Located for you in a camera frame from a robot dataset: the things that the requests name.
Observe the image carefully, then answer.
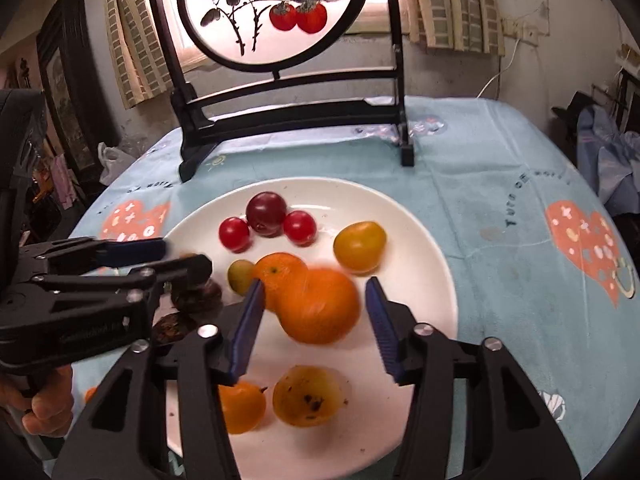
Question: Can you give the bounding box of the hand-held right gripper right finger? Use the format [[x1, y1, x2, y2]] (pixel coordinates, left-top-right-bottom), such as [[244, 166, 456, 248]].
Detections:
[[365, 276, 583, 480]]

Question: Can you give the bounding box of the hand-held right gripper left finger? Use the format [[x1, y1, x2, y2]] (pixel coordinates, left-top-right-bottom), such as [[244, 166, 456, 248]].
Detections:
[[52, 279, 266, 480]]

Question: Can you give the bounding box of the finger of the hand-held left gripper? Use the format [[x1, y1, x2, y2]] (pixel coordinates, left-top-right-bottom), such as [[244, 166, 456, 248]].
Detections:
[[20, 237, 167, 268], [37, 254, 213, 311]]

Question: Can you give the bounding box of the yellow green plum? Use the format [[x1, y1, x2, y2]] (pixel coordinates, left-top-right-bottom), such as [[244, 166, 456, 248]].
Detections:
[[227, 259, 256, 296]]

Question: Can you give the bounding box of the white round plate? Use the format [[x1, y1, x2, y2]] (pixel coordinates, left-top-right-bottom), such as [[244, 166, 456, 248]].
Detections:
[[161, 176, 459, 480]]

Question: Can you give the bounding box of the small orange citrus fruit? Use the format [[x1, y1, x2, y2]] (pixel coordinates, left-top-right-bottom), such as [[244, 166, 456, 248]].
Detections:
[[218, 380, 268, 436]]

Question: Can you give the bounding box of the orange mandarin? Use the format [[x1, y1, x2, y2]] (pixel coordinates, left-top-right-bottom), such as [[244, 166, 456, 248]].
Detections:
[[277, 266, 362, 346], [251, 252, 308, 311]]

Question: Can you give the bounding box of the yellow spotted fruit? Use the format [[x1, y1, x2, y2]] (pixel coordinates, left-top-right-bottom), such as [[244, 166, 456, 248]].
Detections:
[[272, 365, 351, 428]]

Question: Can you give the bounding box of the yellow orange round fruit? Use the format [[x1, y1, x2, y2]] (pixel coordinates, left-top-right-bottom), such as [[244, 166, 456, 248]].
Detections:
[[333, 221, 388, 275]]

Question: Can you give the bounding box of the red purple plum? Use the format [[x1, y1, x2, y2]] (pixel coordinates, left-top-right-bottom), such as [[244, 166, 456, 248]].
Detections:
[[245, 191, 288, 237]]

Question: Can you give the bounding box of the person's left hand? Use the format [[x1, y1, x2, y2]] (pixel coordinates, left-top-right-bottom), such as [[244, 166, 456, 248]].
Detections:
[[0, 364, 75, 438]]

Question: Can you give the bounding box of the white plastic bag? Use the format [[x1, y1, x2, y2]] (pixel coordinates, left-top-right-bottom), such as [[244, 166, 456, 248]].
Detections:
[[97, 141, 136, 186]]

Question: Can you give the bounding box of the pink towel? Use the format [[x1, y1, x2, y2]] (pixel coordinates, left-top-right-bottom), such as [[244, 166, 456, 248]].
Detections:
[[50, 155, 76, 211]]

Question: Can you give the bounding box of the light blue printed tablecloth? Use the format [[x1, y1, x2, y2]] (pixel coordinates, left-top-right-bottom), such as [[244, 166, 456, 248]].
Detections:
[[30, 95, 640, 480]]

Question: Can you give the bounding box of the dark framed picture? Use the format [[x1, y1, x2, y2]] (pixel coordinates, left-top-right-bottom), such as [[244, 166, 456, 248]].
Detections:
[[36, 0, 121, 181]]

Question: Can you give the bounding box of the checked beige curtain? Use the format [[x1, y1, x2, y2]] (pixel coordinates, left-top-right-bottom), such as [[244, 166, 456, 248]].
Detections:
[[407, 0, 506, 56], [104, 0, 201, 110]]

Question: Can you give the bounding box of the heap of blue clothes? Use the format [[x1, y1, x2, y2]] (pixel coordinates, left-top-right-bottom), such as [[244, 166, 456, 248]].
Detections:
[[575, 105, 640, 216]]

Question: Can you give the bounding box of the painted screen with black frame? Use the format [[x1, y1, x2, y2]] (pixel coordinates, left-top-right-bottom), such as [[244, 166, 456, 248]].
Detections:
[[142, 0, 416, 183]]

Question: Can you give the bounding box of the white cable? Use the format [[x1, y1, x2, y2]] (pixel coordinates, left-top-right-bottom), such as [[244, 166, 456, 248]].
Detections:
[[477, 50, 521, 98]]

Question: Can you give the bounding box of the white wall socket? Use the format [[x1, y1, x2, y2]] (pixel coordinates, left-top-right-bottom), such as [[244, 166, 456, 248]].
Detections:
[[502, 17, 541, 43]]

